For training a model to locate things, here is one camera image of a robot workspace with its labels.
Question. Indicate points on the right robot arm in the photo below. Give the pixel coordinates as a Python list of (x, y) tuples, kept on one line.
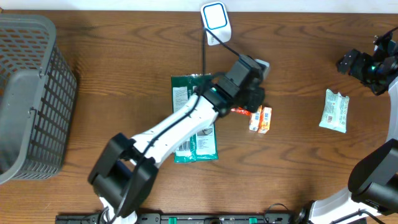
[(372, 185)]

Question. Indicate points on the red adhesive tube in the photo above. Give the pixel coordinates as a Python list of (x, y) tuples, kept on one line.
[(241, 111)]

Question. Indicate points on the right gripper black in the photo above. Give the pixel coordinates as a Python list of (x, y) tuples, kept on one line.
[(362, 59)]

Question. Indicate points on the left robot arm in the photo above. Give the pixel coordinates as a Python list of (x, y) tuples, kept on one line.
[(125, 172)]

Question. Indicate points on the grey plastic mesh basket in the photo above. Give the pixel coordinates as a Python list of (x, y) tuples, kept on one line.
[(38, 96)]

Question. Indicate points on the mint green wipes pack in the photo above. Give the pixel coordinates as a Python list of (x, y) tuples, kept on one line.
[(335, 111)]

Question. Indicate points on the green 3M adhesive package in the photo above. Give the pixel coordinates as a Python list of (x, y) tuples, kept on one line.
[(201, 146)]

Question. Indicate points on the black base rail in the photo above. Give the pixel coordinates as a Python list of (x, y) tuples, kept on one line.
[(156, 218)]

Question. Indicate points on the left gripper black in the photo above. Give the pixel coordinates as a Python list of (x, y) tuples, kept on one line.
[(259, 98)]

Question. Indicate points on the orange tissue pack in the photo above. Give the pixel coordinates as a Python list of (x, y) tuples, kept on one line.
[(255, 119), (265, 120)]

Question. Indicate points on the white barcode scanner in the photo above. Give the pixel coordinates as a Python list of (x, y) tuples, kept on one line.
[(215, 18)]

